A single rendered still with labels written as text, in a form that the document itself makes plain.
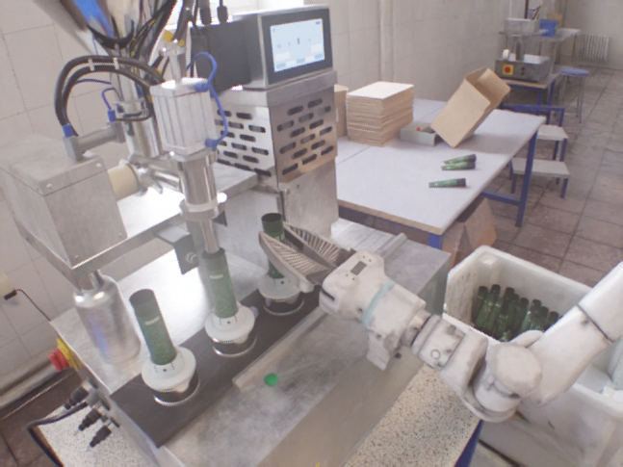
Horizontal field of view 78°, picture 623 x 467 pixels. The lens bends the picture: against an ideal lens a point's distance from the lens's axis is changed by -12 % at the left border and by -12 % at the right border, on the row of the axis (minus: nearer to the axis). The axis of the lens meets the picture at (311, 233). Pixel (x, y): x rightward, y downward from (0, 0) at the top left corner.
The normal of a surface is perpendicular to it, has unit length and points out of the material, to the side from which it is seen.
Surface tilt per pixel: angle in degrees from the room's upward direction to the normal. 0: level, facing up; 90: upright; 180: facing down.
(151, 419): 0
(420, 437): 0
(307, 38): 90
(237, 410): 0
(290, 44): 90
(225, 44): 90
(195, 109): 90
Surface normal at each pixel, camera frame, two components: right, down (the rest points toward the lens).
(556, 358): -0.62, -0.36
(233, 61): 0.77, 0.27
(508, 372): 0.01, -0.72
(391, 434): -0.07, -0.86
